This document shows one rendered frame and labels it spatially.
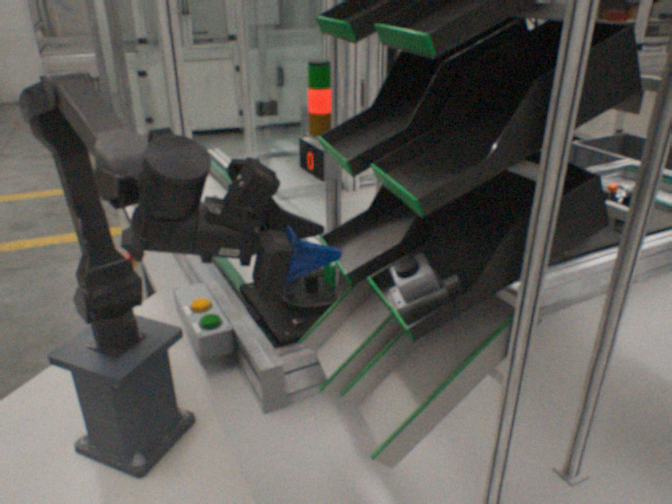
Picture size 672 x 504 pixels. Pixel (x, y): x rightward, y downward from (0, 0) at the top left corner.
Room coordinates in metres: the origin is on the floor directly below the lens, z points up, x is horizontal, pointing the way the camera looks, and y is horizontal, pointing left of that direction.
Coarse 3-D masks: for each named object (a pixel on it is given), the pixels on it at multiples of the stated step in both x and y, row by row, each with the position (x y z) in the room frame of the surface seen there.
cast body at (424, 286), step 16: (416, 256) 0.60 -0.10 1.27; (400, 272) 0.57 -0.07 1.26; (416, 272) 0.57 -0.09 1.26; (432, 272) 0.56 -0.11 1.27; (400, 288) 0.56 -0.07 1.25; (416, 288) 0.56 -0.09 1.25; (432, 288) 0.57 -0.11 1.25; (448, 288) 0.59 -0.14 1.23; (400, 304) 0.57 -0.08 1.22; (416, 304) 0.56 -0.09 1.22; (432, 304) 0.57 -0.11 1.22; (416, 320) 0.57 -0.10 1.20
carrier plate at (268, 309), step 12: (240, 288) 1.05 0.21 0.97; (252, 288) 1.04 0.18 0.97; (252, 300) 0.99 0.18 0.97; (264, 300) 0.99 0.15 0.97; (276, 300) 0.99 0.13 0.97; (264, 312) 0.94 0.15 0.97; (276, 312) 0.94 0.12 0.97; (288, 312) 0.94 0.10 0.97; (264, 324) 0.92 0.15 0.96; (276, 324) 0.90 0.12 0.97; (288, 324) 0.90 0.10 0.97; (312, 324) 0.90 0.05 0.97; (276, 336) 0.86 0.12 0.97; (288, 336) 0.86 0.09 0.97; (300, 336) 0.86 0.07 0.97
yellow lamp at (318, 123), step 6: (312, 114) 1.21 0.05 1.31; (318, 114) 1.20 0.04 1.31; (324, 114) 1.20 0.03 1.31; (330, 114) 1.22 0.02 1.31; (312, 120) 1.21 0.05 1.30; (318, 120) 1.20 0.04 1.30; (324, 120) 1.20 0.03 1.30; (330, 120) 1.22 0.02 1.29; (312, 126) 1.21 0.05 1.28; (318, 126) 1.20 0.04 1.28; (324, 126) 1.20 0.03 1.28; (330, 126) 1.22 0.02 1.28; (312, 132) 1.21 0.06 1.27; (318, 132) 1.20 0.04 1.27; (324, 132) 1.20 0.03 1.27
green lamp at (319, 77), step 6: (312, 66) 1.21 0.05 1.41; (318, 66) 1.20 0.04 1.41; (324, 66) 1.20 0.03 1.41; (330, 66) 1.22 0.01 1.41; (312, 72) 1.21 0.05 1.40; (318, 72) 1.20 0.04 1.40; (324, 72) 1.20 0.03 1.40; (330, 72) 1.22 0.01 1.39; (312, 78) 1.21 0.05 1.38; (318, 78) 1.20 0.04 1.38; (324, 78) 1.20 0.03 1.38; (330, 78) 1.22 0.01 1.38; (312, 84) 1.21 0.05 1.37; (318, 84) 1.20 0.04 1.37; (324, 84) 1.20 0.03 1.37; (330, 84) 1.22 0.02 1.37
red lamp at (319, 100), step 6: (312, 90) 1.21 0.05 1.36; (318, 90) 1.20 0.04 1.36; (324, 90) 1.21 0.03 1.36; (330, 90) 1.22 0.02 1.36; (312, 96) 1.21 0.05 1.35; (318, 96) 1.20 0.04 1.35; (324, 96) 1.20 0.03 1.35; (330, 96) 1.22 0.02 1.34; (312, 102) 1.21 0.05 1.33; (318, 102) 1.20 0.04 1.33; (324, 102) 1.20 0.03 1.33; (330, 102) 1.22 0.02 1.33; (312, 108) 1.21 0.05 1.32; (318, 108) 1.20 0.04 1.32; (324, 108) 1.20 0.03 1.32; (330, 108) 1.22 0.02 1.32
